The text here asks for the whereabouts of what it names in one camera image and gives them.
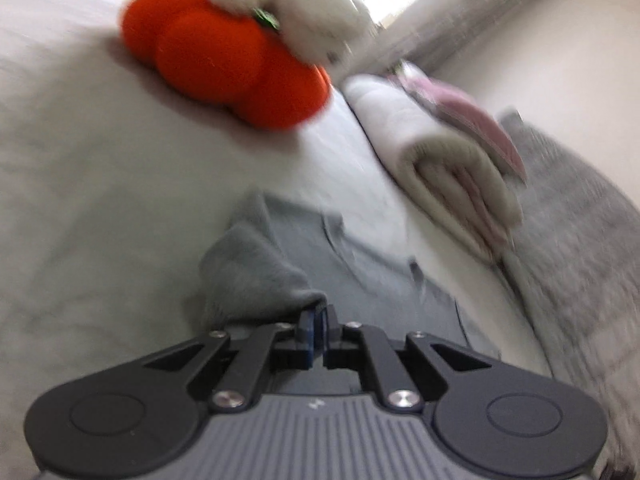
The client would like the grey knit sweater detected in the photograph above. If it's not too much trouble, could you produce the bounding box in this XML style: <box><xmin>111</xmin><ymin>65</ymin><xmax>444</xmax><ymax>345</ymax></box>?
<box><xmin>200</xmin><ymin>192</ymin><xmax>500</xmax><ymax>359</ymax></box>

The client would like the folded white pink duvet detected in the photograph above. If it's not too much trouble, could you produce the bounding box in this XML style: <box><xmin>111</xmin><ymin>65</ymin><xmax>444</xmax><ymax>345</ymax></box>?
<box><xmin>342</xmin><ymin>75</ymin><xmax>523</xmax><ymax>262</ymax></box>

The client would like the grey quilted bedspread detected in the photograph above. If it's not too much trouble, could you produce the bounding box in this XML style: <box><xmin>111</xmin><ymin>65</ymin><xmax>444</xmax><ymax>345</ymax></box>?
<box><xmin>499</xmin><ymin>112</ymin><xmax>639</xmax><ymax>467</ymax></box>

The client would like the white bed sheet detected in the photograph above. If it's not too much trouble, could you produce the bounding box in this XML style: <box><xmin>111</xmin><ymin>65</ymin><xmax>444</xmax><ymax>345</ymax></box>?
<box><xmin>1</xmin><ymin>0</ymin><xmax>549</xmax><ymax>479</ymax></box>

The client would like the pink pillow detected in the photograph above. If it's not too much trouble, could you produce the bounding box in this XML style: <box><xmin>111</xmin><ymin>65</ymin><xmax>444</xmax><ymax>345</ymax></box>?
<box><xmin>390</xmin><ymin>62</ymin><xmax>527</xmax><ymax>183</ymax></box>

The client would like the orange plush pumpkin cushion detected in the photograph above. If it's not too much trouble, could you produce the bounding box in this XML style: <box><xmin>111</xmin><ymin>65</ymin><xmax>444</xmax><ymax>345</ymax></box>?
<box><xmin>120</xmin><ymin>0</ymin><xmax>332</xmax><ymax>130</ymax></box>

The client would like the white plush dog toy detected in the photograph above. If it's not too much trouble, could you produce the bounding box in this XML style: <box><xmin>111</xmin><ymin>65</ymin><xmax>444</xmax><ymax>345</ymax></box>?
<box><xmin>208</xmin><ymin>0</ymin><xmax>373</xmax><ymax>68</ymax></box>

